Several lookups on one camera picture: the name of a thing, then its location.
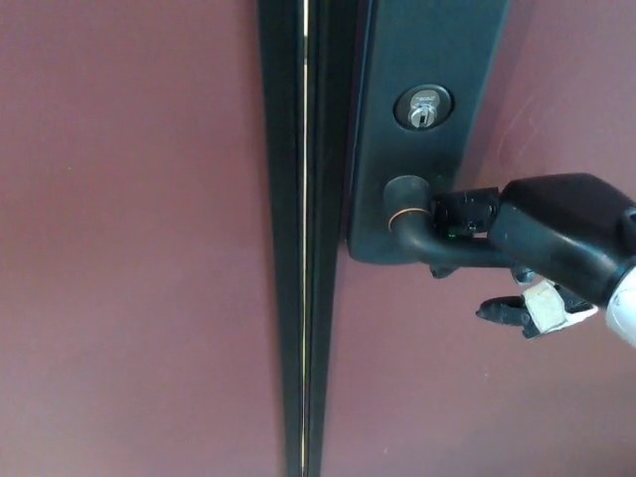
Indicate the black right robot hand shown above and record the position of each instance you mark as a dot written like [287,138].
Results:
[556,223]

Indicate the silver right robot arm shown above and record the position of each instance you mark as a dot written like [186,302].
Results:
[625,313]

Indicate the maroon door leaf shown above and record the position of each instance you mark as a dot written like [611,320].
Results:
[447,397]
[124,223]

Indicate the black door edge strip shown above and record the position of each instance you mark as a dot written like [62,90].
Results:
[288,199]

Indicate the silver lock cylinder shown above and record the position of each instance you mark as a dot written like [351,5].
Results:
[422,110]

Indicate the black lock plate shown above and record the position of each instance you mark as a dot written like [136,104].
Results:
[427,49]

